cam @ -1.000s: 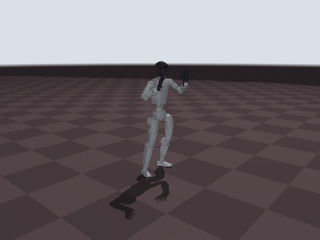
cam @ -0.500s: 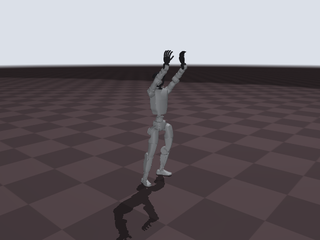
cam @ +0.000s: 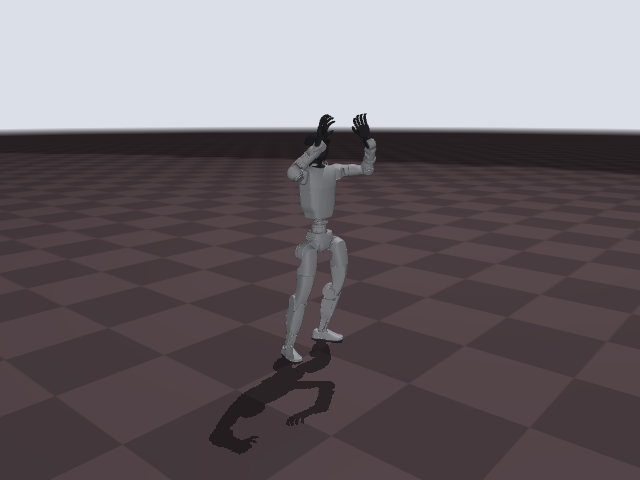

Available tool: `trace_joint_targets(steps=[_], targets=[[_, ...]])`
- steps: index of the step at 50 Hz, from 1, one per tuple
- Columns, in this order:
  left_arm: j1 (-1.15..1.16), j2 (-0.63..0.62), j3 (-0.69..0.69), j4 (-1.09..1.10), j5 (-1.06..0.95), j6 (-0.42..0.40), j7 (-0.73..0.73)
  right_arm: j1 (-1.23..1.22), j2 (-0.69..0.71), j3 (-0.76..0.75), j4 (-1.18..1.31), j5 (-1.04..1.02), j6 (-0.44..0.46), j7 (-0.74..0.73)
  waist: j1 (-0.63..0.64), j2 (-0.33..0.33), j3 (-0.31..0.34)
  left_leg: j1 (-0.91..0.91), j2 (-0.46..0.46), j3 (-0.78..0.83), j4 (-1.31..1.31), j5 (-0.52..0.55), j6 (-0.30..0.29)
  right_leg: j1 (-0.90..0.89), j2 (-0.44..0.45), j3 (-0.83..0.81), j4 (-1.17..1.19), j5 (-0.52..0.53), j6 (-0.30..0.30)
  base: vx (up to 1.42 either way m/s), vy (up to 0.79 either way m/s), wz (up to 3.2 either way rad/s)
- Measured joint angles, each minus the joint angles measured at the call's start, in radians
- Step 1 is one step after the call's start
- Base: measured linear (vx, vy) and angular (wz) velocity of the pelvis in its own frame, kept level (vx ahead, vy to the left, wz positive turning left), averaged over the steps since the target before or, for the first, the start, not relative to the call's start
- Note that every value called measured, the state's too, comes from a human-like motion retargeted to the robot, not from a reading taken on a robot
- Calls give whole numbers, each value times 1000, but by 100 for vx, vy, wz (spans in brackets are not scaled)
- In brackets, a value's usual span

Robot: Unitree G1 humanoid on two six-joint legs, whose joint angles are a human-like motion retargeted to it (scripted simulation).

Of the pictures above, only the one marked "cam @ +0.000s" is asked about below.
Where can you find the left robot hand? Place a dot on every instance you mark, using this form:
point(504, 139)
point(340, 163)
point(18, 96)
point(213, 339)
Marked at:
point(362, 130)

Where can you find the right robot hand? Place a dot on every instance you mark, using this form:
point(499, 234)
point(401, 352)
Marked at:
point(322, 129)

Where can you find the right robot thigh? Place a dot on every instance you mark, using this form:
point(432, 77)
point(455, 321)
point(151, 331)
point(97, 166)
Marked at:
point(306, 272)

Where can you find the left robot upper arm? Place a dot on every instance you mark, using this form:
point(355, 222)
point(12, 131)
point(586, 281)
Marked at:
point(352, 169)

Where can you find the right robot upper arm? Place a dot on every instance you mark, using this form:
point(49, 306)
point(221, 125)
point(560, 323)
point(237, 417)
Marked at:
point(298, 175)

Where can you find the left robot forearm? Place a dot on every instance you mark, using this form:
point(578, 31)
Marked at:
point(369, 157)

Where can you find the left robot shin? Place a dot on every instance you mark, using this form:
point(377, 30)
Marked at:
point(327, 310)

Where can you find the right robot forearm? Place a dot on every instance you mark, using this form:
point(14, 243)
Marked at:
point(309, 156)

